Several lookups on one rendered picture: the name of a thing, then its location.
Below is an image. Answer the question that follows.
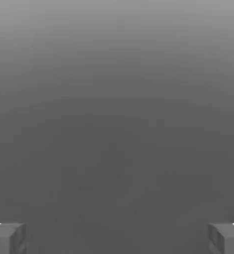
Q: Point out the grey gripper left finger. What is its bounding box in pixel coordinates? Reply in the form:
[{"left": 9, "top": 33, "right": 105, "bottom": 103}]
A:
[{"left": 0, "top": 222, "right": 27, "bottom": 254}]

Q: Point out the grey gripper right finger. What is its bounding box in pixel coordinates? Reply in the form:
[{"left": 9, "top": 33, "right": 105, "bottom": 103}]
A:
[{"left": 207, "top": 222, "right": 234, "bottom": 254}]

